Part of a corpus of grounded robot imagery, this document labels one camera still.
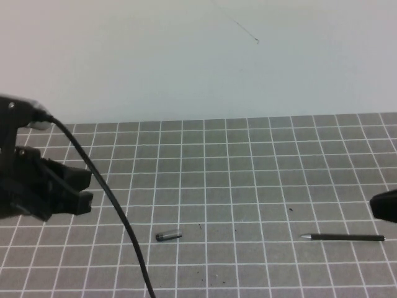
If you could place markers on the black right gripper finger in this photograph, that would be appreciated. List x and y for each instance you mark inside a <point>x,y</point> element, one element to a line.
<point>386,206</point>

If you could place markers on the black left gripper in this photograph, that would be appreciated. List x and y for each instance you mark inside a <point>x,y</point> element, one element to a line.
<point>24,183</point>

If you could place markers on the black pen silver tip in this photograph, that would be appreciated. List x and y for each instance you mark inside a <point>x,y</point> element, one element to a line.
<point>347,237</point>

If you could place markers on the clear pen cap black clip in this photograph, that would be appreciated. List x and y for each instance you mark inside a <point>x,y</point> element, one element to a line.
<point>169,234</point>

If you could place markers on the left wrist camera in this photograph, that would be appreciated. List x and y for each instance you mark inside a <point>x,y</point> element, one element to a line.
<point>18,108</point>

